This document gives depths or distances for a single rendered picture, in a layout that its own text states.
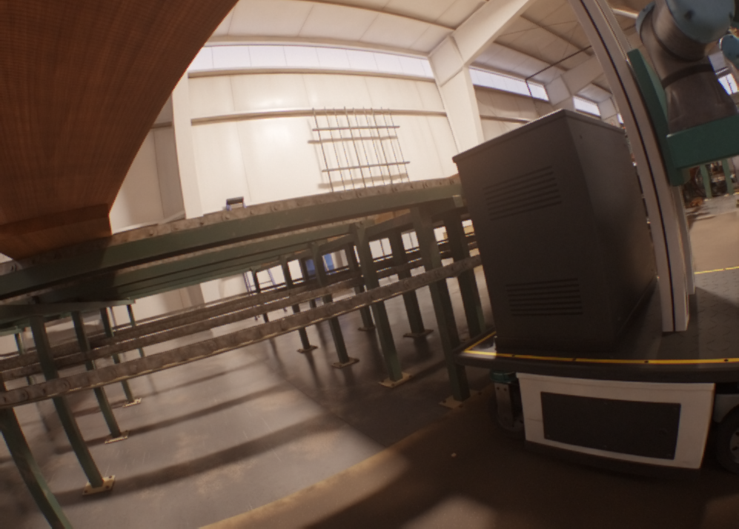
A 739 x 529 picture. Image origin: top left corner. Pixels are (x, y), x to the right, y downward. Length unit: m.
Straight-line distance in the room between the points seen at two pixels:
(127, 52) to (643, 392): 0.89
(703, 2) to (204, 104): 7.97
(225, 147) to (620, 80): 7.29
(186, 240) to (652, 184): 1.04
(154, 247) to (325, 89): 8.42
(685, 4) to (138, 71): 0.64
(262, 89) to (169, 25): 8.18
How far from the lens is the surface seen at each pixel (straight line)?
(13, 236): 0.76
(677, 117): 0.70
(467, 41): 10.92
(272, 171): 7.64
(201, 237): 0.85
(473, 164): 0.89
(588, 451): 0.89
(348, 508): 1.03
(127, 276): 1.49
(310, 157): 8.04
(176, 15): 0.31
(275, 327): 0.91
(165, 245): 0.85
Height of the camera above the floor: 0.67
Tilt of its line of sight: level
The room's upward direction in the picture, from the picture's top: 14 degrees counter-clockwise
